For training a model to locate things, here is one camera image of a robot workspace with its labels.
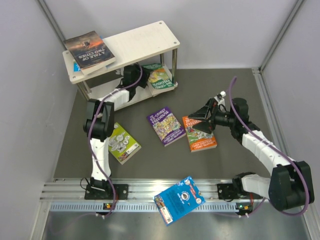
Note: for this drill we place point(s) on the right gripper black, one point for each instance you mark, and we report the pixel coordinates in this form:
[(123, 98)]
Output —
[(209, 125)]

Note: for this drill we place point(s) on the lime green book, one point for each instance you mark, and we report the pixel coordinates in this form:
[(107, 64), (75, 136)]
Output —
[(122, 145)]

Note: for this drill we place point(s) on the orange 78-storey treehouse book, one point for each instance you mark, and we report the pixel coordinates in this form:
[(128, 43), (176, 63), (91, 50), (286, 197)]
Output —
[(198, 140)]

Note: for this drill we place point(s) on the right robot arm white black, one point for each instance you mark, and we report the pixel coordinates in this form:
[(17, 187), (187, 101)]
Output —
[(290, 183)]

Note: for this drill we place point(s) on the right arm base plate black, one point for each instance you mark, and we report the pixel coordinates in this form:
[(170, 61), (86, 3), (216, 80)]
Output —
[(227, 192)]

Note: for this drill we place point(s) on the purple 52-storey treehouse book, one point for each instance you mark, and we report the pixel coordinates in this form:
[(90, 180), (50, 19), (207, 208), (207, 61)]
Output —
[(166, 126)]

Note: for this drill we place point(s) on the white two-tier shelf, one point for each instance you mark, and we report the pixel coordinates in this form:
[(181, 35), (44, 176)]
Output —
[(88, 56)]

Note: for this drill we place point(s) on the green 104-storey treehouse book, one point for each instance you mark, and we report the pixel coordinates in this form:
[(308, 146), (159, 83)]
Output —
[(159, 78)]

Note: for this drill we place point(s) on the blue back-cover book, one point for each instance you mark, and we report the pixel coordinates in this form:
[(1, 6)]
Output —
[(178, 200)]

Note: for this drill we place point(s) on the aluminium mounting rail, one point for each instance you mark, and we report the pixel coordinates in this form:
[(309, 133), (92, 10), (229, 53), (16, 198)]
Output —
[(69, 195)]

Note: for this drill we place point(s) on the dark tale of two cities book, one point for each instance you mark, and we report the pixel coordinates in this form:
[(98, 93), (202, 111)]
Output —
[(88, 51)]

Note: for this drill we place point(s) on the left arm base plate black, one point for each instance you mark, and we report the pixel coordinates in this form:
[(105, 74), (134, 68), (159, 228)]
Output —
[(95, 193)]

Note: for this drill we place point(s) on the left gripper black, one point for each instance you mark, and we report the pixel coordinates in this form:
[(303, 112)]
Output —
[(146, 73)]

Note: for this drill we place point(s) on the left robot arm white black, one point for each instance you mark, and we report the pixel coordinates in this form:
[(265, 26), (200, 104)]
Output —
[(99, 124)]

